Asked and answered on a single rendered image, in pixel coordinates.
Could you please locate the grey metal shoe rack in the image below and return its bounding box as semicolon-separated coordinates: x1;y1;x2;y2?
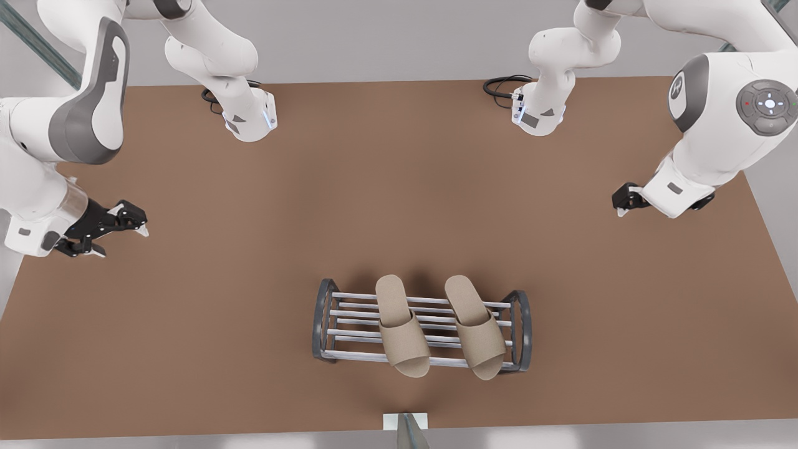
312;278;534;374

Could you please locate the beige slipper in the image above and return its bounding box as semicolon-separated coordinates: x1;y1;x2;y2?
375;274;433;379
443;274;507;382

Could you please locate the black cable loop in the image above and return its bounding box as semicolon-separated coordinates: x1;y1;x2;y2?
201;79;263;117
483;74;536;111

